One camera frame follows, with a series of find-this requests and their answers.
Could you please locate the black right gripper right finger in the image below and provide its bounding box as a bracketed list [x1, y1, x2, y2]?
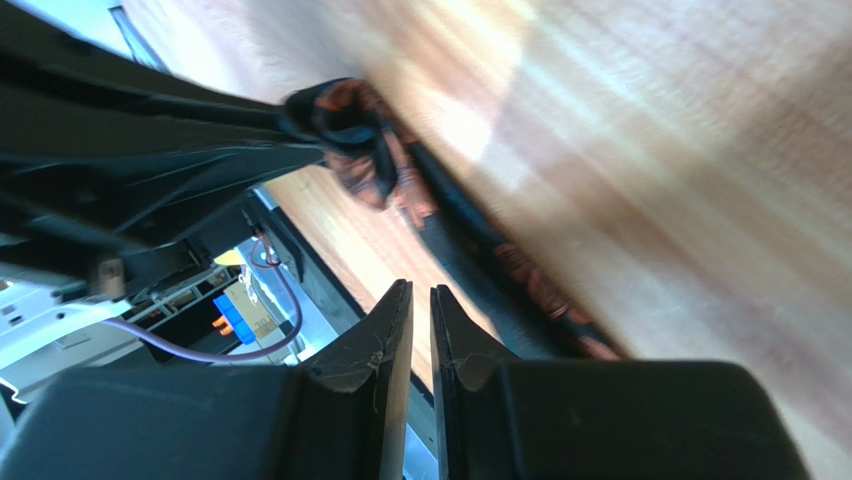
[431, 285, 808, 479]

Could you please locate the black orange floral tie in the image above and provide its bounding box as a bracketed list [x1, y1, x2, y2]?
[279, 78, 628, 360]

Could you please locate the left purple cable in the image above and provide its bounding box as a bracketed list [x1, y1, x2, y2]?
[99, 232, 305, 365]

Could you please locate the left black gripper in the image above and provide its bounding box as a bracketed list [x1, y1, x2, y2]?
[1, 2, 320, 300]

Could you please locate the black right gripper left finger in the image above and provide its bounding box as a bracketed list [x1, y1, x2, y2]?
[1, 280, 413, 479]

